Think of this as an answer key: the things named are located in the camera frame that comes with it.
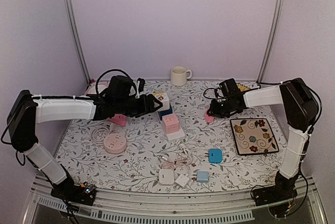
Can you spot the white power strip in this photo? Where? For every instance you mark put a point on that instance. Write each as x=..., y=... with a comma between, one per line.
x=178, y=135

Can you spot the white charger with cable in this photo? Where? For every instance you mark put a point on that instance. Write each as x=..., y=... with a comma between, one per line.
x=180, y=166

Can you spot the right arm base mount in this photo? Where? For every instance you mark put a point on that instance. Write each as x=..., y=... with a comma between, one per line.
x=263, y=195

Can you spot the cream ceramic mug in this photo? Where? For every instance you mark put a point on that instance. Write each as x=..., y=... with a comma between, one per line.
x=180, y=75

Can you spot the light blue charger plug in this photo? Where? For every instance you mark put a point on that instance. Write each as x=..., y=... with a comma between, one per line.
x=202, y=177

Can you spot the pink power strip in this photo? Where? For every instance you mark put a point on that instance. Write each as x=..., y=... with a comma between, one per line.
x=119, y=119

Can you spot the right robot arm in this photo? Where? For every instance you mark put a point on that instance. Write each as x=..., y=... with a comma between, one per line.
x=302, y=109

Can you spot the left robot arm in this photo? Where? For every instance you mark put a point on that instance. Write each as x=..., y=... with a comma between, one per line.
x=122, y=96

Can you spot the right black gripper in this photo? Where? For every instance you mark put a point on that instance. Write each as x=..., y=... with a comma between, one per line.
x=214, y=111

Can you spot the round pink socket with cord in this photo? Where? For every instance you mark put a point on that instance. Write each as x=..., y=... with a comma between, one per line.
x=106, y=136

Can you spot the pink cube socket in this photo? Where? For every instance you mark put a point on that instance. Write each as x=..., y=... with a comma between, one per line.
x=170, y=123

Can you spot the dark blue cube socket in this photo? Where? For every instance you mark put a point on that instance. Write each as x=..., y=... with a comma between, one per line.
x=165, y=112

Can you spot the yellow woven tray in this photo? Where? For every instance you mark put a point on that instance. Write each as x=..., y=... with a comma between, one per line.
x=242, y=87

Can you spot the blue plug adapter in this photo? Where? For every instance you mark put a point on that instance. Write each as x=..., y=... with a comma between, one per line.
x=215, y=156

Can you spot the pink plate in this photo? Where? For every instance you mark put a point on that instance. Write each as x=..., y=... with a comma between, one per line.
x=92, y=89

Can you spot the white cube socket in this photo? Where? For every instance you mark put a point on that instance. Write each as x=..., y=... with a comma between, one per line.
x=164, y=99

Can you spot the floral table cloth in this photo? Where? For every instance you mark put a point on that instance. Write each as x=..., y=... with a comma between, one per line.
x=137, y=168

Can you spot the floral square coaster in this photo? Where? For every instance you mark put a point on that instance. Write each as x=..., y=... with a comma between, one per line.
x=253, y=136

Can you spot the white plug adapter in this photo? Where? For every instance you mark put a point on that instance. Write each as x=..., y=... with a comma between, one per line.
x=166, y=177

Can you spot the pink plug adapter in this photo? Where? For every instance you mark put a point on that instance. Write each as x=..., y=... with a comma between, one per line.
x=208, y=118

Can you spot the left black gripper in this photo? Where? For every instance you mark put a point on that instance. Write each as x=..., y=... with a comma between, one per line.
x=147, y=108

